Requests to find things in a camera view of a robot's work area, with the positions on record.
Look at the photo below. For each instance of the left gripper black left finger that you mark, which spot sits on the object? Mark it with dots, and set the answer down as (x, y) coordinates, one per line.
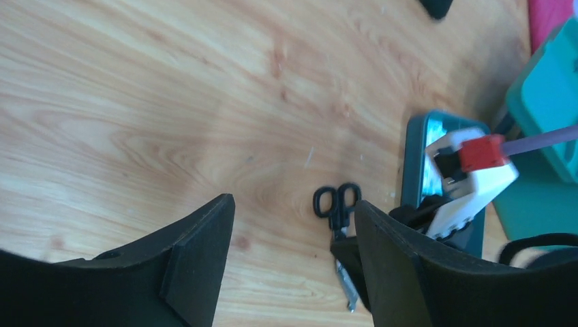
(171, 277)

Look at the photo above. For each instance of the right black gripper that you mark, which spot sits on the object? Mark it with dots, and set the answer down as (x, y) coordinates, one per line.
(420, 218)

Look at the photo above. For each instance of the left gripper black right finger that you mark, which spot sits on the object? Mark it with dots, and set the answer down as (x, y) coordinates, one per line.
(414, 280)

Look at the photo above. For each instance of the black handled scissors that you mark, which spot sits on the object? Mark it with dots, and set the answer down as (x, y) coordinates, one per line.
(343, 200)

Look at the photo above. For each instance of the teal medicine box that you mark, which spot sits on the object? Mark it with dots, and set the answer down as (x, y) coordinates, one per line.
(542, 103)

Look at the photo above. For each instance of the dark teal divided tray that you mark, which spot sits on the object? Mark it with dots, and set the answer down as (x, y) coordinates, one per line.
(420, 180)

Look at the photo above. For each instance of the black folded cloth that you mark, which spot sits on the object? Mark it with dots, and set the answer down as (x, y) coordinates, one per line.
(436, 9)

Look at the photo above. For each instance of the pink folded cloth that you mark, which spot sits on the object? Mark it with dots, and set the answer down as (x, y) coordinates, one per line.
(545, 16)

